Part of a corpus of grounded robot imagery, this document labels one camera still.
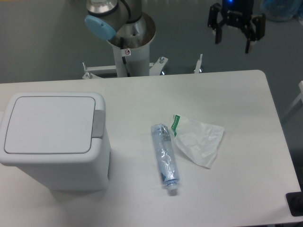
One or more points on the white push-lid trash can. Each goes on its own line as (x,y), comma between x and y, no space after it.
(57,138)

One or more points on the crushed clear plastic bottle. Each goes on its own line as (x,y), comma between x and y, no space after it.
(165,158)

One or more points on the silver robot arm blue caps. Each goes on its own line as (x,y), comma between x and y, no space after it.
(124,25)

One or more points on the white plastic bag green strip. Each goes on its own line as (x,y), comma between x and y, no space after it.
(199,141)

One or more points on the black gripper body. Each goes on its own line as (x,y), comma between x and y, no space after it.
(236,13)

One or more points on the blue plastic bag on floor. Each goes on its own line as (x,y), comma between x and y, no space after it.
(280,10)

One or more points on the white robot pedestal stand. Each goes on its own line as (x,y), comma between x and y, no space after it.
(129,63)

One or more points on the black device at table edge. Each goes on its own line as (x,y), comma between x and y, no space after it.
(295,203)

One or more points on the white furniture leg right edge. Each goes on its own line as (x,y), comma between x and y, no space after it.
(293,107)

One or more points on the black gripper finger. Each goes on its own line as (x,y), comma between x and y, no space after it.
(254,30)
(213,23)

